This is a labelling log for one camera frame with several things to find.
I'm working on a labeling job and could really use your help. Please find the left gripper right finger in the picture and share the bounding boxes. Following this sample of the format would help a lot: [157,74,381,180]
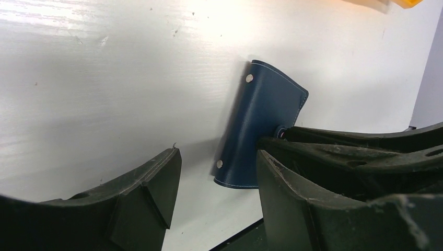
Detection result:
[257,150,442,250]

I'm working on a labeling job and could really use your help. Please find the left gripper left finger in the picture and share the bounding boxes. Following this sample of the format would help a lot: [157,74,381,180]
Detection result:
[1,147,182,250]

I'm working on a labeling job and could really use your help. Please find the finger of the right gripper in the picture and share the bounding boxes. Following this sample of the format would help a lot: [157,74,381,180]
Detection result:
[281,123,442,153]
[258,137,442,201]

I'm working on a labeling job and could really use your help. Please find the blue leather card holder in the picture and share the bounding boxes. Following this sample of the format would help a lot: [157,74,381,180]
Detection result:
[214,60,309,189]

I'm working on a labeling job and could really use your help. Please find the orange three-compartment bin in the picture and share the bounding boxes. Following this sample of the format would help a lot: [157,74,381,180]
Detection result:
[391,0,423,9]

